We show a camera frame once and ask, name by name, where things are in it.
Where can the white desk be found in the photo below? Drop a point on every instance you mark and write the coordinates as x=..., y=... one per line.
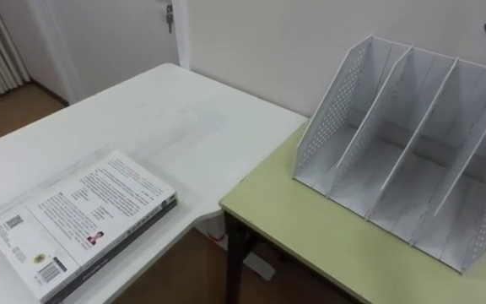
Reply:
x=142, y=126

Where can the green table with black legs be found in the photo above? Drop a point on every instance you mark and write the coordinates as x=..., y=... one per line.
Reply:
x=310, y=245

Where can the keys in door lock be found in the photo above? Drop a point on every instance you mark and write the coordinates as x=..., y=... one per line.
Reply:
x=169, y=17

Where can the white perforated file rack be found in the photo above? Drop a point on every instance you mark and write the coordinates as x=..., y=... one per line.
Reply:
x=403, y=160

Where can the white door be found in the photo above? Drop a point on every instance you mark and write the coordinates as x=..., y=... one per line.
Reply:
x=112, y=42

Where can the white book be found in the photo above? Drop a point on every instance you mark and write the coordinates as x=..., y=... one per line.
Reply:
x=87, y=224

